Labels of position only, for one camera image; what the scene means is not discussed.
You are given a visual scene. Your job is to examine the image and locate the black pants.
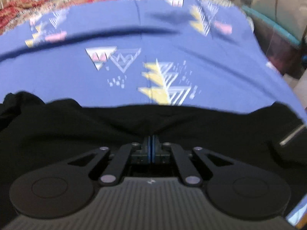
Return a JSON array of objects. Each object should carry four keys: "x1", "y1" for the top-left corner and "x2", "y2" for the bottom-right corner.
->
[{"x1": 1, "y1": 92, "x2": 306, "y2": 225}]

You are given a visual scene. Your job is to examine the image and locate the blue patterned bedsheet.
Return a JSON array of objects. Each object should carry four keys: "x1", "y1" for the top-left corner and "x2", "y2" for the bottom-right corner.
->
[{"x1": 1, "y1": 0, "x2": 306, "y2": 121}]

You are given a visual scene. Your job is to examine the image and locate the clear teal-lid storage bin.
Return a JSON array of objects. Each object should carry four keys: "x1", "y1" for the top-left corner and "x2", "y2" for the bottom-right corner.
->
[{"x1": 241, "y1": 5, "x2": 306, "y2": 78}]

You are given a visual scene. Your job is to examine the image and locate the beige fabric storage bag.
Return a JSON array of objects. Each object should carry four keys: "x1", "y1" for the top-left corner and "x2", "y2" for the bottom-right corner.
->
[{"x1": 251, "y1": 0, "x2": 306, "y2": 40}]

